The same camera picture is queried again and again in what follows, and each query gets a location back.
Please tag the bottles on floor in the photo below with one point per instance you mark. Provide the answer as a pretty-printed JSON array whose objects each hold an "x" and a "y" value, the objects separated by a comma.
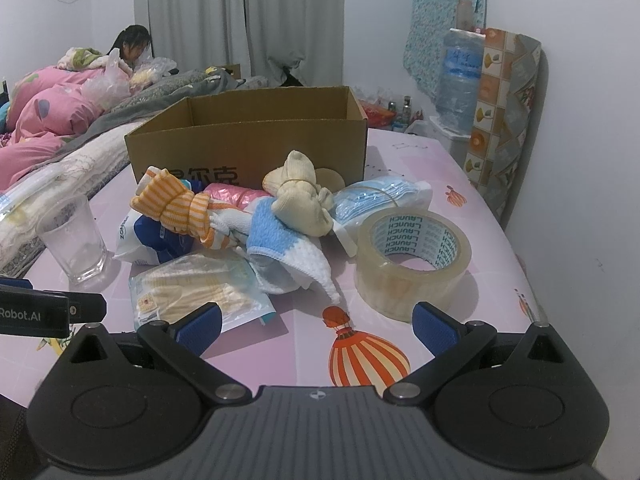
[{"x": 404, "y": 115}]

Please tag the red snack bag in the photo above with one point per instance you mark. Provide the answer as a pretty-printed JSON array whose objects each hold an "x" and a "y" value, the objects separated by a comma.
[{"x": 378, "y": 117}]

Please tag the clear plastic bag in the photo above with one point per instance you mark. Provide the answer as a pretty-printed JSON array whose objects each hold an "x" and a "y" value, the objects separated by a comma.
[{"x": 118, "y": 81}]

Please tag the blue water jug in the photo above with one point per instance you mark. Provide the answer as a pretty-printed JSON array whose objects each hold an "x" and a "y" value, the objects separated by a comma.
[{"x": 459, "y": 79}]

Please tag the brown cardboard box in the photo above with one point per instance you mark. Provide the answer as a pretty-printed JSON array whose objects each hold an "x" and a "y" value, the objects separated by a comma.
[{"x": 238, "y": 136}]

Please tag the pink quilt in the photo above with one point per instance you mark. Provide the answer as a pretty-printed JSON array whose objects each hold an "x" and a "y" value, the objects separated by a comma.
[{"x": 46, "y": 111}]

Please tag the white water dispenser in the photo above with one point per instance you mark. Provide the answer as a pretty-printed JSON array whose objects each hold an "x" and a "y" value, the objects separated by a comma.
[{"x": 455, "y": 144}]

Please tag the blue white wet wipes pack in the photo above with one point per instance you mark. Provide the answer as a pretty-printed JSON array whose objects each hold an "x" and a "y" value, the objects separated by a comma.
[{"x": 144, "y": 241}]

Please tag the pink plastic bag roll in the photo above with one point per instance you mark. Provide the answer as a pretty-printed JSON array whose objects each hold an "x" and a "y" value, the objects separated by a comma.
[{"x": 233, "y": 194}]

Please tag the light blue packaged cloth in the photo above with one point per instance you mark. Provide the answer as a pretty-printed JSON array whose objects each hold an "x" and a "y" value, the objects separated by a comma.
[{"x": 355, "y": 203}]

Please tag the beige round pouch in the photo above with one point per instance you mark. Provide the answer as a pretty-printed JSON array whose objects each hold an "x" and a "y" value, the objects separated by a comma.
[{"x": 330, "y": 179}]

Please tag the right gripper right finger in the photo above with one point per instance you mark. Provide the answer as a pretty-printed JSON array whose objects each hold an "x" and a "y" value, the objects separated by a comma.
[{"x": 456, "y": 348}]

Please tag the cream glove bundle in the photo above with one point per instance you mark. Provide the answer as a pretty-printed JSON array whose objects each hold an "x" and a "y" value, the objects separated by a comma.
[{"x": 300, "y": 202}]

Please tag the rolled patterned mat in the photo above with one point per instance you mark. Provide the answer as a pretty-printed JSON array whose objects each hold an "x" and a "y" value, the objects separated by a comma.
[{"x": 508, "y": 84}]

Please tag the grey curtain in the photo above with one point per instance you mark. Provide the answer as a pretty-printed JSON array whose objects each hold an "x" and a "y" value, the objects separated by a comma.
[{"x": 276, "y": 39}]

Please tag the hanging floral cloth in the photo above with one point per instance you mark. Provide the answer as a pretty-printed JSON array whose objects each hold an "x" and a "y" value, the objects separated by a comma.
[{"x": 430, "y": 21}]

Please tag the clear packing tape roll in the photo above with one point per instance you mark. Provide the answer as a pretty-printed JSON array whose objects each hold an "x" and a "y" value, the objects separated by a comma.
[{"x": 407, "y": 255}]

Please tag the blue white knit towel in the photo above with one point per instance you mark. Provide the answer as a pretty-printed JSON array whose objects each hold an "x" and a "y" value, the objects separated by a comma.
[{"x": 282, "y": 259}]

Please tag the orange striped sock bundle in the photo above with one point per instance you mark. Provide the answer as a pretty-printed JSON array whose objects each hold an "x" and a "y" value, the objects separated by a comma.
[{"x": 164, "y": 198}]

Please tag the girl with black hair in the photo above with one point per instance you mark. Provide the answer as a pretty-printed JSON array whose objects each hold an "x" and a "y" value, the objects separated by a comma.
[{"x": 131, "y": 43}]

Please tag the packaged cream gloves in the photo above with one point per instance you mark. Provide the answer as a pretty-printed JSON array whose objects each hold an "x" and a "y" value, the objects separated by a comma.
[{"x": 173, "y": 290}]

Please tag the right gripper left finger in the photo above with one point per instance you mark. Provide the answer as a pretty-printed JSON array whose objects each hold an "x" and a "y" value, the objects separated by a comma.
[{"x": 178, "y": 347}]

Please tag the grey blanket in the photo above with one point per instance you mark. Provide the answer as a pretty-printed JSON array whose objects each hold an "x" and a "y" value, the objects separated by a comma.
[{"x": 154, "y": 99}]

